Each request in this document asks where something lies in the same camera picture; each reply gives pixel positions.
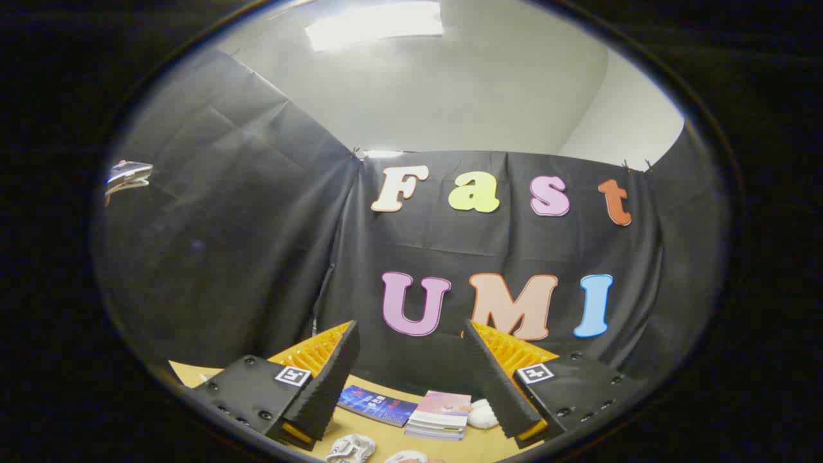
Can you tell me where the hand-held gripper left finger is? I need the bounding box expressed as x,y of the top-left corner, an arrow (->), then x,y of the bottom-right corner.
192,320 -> 361,452

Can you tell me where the white cover book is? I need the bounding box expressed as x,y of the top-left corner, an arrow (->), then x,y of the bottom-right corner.
407,417 -> 469,433

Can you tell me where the small white grey object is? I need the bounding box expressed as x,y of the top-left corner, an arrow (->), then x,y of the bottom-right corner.
105,160 -> 154,197

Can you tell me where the pink cover book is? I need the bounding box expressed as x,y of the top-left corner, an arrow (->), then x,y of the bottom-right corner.
411,390 -> 473,422

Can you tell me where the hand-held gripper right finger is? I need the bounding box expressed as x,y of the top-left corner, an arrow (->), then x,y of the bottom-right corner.
462,318 -> 646,449

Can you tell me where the white foam net ball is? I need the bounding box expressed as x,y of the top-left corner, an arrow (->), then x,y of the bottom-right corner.
467,399 -> 500,430

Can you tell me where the white canvas shoe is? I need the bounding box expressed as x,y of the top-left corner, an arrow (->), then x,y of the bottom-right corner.
384,450 -> 446,463
327,434 -> 377,463

